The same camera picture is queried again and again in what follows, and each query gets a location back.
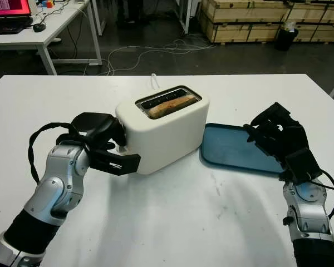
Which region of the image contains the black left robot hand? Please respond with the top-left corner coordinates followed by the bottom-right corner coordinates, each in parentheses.
top-left (71, 112), bottom-right (128, 151)

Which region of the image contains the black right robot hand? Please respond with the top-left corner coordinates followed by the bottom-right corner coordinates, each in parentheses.
top-left (243, 102), bottom-right (310, 167)

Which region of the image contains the white two-slot toaster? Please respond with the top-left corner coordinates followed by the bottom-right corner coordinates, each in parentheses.
top-left (115, 85), bottom-right (211, 175)

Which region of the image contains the slice of brown bread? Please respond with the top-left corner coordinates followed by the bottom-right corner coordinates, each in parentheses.
top-left (148, 93), bottom-right (197, 117)

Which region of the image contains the dark blue plastic tray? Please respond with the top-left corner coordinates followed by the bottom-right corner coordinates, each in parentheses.
top-left (199, 123), bottom-right (287, 176)

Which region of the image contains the black trash bin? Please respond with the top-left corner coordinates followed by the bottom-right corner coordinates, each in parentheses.
top-left (274, 22), bottom-right (299, 52)

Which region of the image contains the white office desk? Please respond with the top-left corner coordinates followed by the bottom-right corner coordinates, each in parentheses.
top-left (0, 0), bottom-right (102, 76)

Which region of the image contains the white upright desk leg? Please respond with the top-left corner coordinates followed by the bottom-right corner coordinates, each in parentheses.
top-left (179, 0), bottom-right (193, 34)

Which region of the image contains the black laptop with pink screen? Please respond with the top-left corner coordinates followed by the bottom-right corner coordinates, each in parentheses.
top-left (0, 0), bottom-right (33, 36)

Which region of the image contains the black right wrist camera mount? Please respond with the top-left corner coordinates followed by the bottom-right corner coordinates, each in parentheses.
top-left (279, 148), bottom-right (322, 184)

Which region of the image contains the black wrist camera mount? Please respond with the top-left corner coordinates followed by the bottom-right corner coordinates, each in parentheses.
top-left (279, 148), bottom-right (322, 184)
top-left (85, 147), bottom-right (141, 177)

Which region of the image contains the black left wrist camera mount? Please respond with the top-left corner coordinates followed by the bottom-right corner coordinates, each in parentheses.
top-left (85, 147), bottom-right (141, 177)

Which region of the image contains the white toaster power cord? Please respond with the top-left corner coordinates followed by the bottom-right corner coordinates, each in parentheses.
top-left (149, 73), bottom-right (160, 90)

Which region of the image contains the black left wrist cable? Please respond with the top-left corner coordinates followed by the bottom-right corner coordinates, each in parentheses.
top-left (28, 122), bottom-right (81, 184)

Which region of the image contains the white cable on floor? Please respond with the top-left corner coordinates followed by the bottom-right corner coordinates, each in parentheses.
top-left (104, 38), bottom-right (215, 76)

